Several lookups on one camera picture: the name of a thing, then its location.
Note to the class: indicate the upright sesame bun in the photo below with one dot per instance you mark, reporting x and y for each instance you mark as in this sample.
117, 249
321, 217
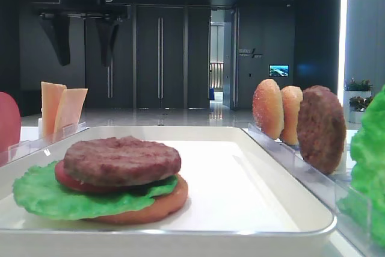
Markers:
291, 97
267, 106

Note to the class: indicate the orange cheese slice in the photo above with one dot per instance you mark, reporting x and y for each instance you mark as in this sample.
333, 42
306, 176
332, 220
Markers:
51, 95
69, 110

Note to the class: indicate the potted red flower plants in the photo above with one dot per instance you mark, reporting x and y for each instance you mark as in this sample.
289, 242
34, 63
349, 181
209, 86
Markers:
356, 98

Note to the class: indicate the brown meat patty on stack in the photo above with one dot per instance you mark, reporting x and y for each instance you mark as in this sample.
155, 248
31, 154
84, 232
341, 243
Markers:
115, 162

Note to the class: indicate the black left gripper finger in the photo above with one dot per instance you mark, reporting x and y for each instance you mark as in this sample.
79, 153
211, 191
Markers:
107, 31
57, 31

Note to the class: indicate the clear acrylic long rail right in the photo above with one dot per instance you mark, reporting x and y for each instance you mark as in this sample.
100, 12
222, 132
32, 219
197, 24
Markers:
335, 190

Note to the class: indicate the upright green lettuce leaf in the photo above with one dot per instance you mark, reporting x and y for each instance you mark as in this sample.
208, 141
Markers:
368, 160

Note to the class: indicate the upright sesame bun inner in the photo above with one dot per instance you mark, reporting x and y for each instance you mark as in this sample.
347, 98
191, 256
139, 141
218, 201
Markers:
291, 97

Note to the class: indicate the upright red tomato slice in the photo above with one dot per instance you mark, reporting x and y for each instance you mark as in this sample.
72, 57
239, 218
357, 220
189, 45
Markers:
10, 122

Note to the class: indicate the upright brown meat patty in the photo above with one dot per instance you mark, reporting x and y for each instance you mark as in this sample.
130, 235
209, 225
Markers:
321, 129

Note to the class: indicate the clear acrylic long rail left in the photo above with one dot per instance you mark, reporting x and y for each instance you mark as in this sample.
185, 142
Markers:
32, 141

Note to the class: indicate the upright sesame bun outer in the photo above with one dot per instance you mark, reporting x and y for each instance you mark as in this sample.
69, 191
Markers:
267, 106

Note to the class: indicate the wall mounted display screen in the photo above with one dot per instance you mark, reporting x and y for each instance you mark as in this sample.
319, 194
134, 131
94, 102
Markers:
279, 70

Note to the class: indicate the bottom bun slice on tray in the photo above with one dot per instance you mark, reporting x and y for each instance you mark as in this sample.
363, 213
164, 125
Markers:
162, 207

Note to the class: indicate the red tomato slice on stack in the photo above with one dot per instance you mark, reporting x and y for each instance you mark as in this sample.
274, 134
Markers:
64, 179

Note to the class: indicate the green lettuce leaf on stack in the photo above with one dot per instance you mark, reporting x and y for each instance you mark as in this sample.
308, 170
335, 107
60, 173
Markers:
41, 194

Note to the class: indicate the white rectangular metal tray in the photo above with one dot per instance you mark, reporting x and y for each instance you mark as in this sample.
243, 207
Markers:
241, 202

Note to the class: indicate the clear acrylic long rail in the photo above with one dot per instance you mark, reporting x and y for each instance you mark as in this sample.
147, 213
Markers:
32, 141
335, 190

